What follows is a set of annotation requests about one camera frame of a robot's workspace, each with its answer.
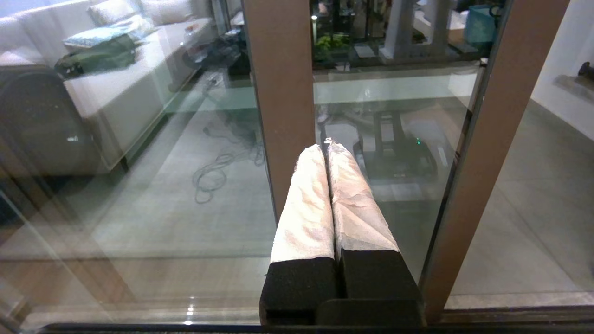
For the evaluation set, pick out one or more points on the long stone railing sill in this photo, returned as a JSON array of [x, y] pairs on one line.
[[394, 74]]

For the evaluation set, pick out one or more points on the green balcony plants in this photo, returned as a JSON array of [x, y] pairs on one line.
[[332, 46]]

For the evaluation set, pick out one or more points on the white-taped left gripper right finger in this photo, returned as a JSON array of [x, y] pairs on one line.
[[362, 218]]

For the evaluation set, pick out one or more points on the brown-framed fixed glass panel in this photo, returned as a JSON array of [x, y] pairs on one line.
[[283, 93]]

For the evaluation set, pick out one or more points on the dark door floor track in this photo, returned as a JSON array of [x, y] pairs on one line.
[[510, 315]]

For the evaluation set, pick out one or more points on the short stone side sill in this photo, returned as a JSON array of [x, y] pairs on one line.
[[575, 88]]

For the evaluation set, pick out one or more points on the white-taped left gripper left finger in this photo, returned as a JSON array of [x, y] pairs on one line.
[[304, 218]]

